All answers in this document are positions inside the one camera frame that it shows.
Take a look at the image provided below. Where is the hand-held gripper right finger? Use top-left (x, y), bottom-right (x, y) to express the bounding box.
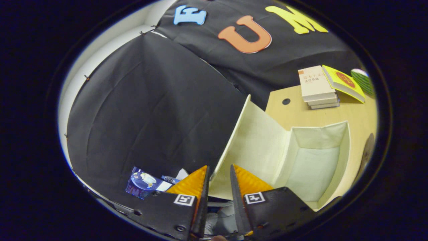
top-left (229, 163), bottom-right (317, 241)

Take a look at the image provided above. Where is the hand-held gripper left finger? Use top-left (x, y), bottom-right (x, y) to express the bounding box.
top-left (114, 165), bottom-right (211, 241)

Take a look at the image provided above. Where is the cream fabric storage box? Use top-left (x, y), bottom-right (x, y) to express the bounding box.
top-left (209, 94), bottom-right (351, 211)

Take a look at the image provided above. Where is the brown felt shoe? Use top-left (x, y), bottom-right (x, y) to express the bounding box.
top-left (355, 133), bottom-right (376, 183)

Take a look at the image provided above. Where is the person's grey clothing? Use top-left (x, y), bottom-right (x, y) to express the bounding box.
top-left (204, 200), bottom-right (246, 239)

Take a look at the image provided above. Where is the blue printed package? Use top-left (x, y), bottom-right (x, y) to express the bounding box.
top-left (125, 166), bottom-right (164, 200)

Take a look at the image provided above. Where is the pale book blue cover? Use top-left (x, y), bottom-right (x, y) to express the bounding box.
top-left (309, 100), bottom-right (340, 110)

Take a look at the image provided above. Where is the thin pale book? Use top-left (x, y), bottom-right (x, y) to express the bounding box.
top-left (307, 93), bottom-right (339, 107)

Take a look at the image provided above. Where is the beige cover book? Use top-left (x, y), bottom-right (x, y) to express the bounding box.
top-left (298, 65), bottom-right (336, 102)

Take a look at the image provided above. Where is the yellow book red label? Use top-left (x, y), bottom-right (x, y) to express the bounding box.
top-left (322, 65), bottom-right (366, 103)

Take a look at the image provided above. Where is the green striped watermelon toy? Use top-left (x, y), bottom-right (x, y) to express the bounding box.
top-left (350, 68), bottom-right (376, 97)

